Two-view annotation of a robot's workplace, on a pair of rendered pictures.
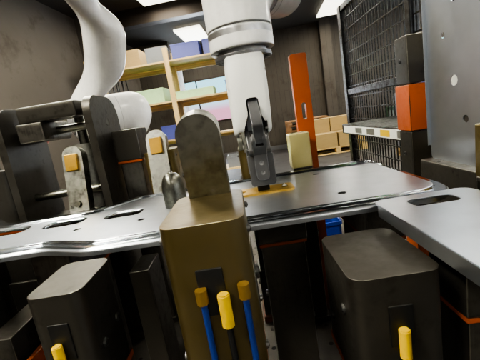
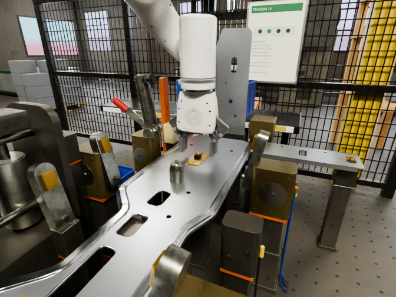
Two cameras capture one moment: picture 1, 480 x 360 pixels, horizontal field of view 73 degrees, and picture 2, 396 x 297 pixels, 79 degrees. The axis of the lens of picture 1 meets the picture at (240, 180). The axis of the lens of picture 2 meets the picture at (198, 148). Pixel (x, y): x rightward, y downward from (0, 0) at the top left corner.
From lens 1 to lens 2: 0.60 m
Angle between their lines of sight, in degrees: 66
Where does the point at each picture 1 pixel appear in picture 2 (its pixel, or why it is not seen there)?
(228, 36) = (210, 84)
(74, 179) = (55, 196)
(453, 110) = (228, 112)
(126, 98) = not seen: outside the picture
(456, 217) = (277, 151)
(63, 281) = (248, 222)
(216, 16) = (207, 73)
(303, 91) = (167, 99)
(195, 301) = (293, 192)
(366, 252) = not seen: hidden behind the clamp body
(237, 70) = (214, 102)
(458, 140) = (230, 123)
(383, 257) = not seen: hidden behind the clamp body
